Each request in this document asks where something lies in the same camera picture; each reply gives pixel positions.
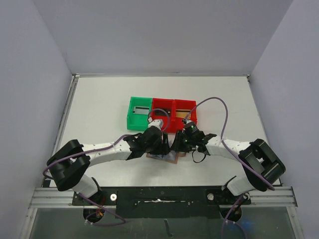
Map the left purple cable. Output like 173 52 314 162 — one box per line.
42 107 171 227

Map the gold card in red bin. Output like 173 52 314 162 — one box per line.
175 109 191 119

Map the purple cable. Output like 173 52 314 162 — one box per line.
181 97 275 239
42 107 171 227

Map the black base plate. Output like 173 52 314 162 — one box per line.
72 185 251 222

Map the aluminium left rail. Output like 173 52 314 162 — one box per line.
44 73 80 180

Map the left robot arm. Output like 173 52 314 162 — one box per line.
42 126 169 205

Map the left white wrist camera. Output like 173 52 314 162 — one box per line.
148 119 163 130

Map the red double plastic bin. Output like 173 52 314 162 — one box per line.
151 98 196 134

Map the silver card in green bin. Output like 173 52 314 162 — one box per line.
133 106 150 115

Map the aluminium rail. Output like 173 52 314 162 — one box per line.
44 73 80 180
28 187 298 209

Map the tan leather card holder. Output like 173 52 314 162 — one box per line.
146 140 186 164

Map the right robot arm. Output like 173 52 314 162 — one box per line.
170 121 286 204

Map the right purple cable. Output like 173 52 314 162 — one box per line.
181 97 275 239

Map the black card in red bin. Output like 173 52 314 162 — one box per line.
154 108 171 117

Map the aluminium front rail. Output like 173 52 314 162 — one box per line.
28 187 298 209

